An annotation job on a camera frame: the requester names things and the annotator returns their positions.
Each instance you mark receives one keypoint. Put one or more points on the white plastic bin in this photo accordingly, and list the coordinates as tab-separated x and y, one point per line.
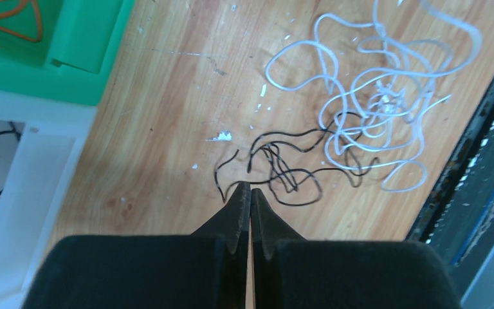
44	163

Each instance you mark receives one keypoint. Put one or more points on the green plastic bin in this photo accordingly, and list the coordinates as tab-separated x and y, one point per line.
60	50

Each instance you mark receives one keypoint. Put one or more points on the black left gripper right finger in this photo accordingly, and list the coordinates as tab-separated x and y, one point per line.
293	272

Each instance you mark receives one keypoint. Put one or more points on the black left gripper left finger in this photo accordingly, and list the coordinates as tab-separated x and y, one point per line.
205	269

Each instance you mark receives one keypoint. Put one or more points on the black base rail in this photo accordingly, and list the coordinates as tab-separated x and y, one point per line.
457	219

